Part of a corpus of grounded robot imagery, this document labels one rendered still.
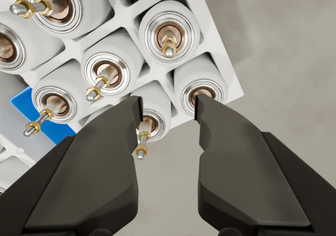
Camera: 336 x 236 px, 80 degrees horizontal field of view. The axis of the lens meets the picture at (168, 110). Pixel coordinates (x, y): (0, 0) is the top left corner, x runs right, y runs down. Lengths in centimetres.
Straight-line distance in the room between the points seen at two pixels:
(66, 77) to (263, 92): 55
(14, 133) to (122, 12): 43
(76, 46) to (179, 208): 82
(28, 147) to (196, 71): 49
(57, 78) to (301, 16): 59
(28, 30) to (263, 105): 63
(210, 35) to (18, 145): 54
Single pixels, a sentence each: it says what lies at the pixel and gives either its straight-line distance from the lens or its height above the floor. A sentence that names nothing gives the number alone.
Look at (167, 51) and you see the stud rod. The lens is 24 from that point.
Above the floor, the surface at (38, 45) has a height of 23.
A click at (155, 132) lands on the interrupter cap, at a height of 25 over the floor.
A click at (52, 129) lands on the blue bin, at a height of 9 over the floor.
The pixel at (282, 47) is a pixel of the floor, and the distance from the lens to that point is 66.
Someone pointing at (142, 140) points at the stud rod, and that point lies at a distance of 35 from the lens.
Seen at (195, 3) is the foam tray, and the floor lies 18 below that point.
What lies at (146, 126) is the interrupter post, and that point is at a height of 27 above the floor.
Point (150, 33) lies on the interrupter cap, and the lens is 32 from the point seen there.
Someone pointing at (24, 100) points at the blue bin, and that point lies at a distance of 68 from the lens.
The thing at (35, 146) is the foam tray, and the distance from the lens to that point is 68.
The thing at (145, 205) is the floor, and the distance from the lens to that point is 102.
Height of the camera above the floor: 57
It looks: 60 degrees down
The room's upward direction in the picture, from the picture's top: 179 degrees counter-clockwise
